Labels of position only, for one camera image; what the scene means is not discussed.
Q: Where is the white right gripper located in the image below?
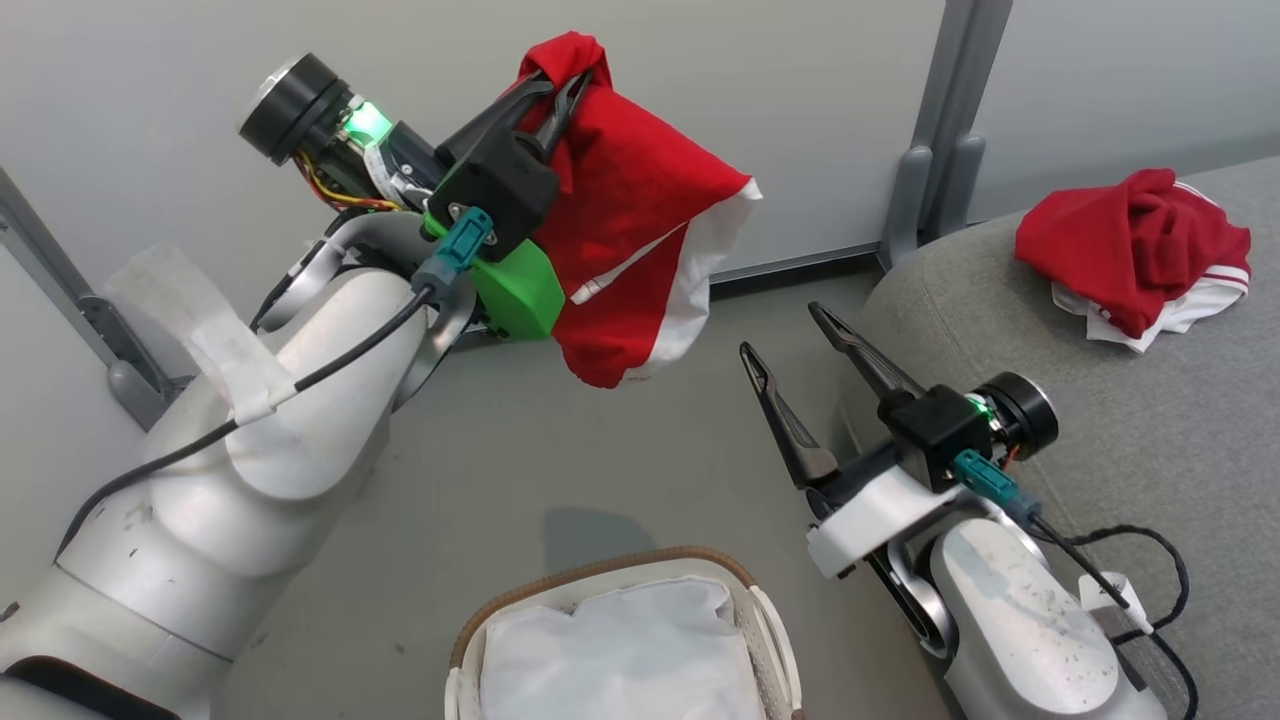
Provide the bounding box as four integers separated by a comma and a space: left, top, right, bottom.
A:
740, 302, 976, 581

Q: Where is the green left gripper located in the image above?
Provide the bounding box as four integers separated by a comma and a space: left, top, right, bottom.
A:
422, 68, 593, 341

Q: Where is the red shorts white trim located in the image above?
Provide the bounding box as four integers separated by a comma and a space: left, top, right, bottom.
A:
510, 31, 763, 389

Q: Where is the red basketball jersey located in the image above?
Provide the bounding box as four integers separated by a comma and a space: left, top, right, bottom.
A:
1015, 168, 1253, 353

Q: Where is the grey fabric sofa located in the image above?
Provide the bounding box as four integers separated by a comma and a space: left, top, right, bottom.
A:
840, 155, 1280, 720

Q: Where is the white laundry basket brown rim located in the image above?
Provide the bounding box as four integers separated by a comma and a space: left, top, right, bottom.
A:
445, 546, 804, 720

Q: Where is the white cloth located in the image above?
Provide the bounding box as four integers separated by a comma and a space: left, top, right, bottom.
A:
480, 577, 766, 720

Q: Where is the white tape strip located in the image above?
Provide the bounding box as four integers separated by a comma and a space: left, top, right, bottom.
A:
105, 243, 301, 426

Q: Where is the grey partition bottom rail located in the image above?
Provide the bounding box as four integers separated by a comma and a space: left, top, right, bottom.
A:
710, 243, 886, 288

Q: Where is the black cable teal plug left arm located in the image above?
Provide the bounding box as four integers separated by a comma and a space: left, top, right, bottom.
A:
55, 208, 498, 561

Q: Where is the black cable teal plug arm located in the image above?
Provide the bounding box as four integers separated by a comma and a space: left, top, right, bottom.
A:
55, 208, 498, 561
952, 450, 1199, 720

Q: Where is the black cable teal plug right arm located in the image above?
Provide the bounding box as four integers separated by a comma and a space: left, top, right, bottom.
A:
952, 450, 1199, 720

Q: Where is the grey double partition post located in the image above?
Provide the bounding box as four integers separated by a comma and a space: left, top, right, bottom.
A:
880, 0, 1013, 271

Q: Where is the grey partition foot bracket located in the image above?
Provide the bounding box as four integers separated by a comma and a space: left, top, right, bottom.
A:
108, 358, 193, 431

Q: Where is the grey slanted partition post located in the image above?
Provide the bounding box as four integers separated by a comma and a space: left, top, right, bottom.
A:
0, 168, 151, 371

